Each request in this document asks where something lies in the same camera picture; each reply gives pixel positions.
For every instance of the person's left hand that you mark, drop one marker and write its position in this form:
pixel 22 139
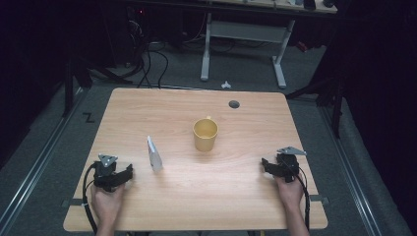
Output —
pixel 106 205

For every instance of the white toothpaste tube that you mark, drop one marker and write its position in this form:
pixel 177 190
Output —
pixel 154 158

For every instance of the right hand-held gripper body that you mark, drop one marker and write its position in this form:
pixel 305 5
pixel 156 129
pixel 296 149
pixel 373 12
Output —
pixel 288 164

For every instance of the person's right hand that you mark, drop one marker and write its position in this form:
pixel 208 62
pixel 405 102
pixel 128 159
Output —
pixel 290 195

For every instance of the white metal desk frame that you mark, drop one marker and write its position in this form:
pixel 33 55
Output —
pixel 246 31

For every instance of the black metal stand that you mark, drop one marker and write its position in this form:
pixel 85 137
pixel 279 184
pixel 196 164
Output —
pixel 336 108
pixel 69 88

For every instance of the metal floor rail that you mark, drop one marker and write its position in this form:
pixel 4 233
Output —
pixel 350 170
pixel 39 160

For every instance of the grey tape strip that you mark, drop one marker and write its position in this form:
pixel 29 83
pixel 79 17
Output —
pixel 73 202
pixel 319 199

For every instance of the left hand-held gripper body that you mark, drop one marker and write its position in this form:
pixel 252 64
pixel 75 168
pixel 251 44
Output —
pixel 104 173

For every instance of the yellow cup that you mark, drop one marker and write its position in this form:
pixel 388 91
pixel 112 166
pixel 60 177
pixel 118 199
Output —
pixel 205 141

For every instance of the small red object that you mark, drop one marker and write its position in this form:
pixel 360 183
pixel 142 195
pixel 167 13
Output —
pixel 302 46

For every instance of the crumpled white paper scrap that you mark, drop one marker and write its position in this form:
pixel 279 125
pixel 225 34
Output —
pixel 226 85

